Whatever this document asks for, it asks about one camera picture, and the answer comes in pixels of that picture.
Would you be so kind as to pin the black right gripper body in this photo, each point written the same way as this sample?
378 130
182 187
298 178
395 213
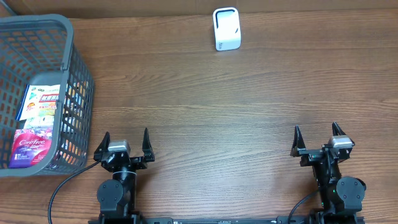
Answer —
311 155

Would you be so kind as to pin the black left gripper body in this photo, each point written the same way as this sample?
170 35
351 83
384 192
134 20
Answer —
137 164

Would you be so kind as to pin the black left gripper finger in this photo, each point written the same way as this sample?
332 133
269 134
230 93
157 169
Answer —
147 149
102 148

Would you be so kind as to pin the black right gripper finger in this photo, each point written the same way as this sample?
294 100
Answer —
298 143
337 131

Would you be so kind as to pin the red purple Carefree pack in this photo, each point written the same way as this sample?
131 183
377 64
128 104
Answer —
30 146

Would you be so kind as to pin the white blue wipes pack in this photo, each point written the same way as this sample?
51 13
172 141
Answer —
38 101

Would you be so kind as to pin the orange Kleenex tissue pack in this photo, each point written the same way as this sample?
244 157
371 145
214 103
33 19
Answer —
74 118

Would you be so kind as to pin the white floral cream tube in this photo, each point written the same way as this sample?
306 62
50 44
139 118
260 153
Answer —
39 122

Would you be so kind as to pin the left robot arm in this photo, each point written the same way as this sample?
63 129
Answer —
117 196

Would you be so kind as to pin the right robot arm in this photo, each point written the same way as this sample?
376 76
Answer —
341 197

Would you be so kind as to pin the white barcode scanner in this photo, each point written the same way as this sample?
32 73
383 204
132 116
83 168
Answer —
227 29

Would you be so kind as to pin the grey plastic shopping basket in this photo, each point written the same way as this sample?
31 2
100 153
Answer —
39 50

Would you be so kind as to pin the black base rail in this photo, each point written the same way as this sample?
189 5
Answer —
278 220

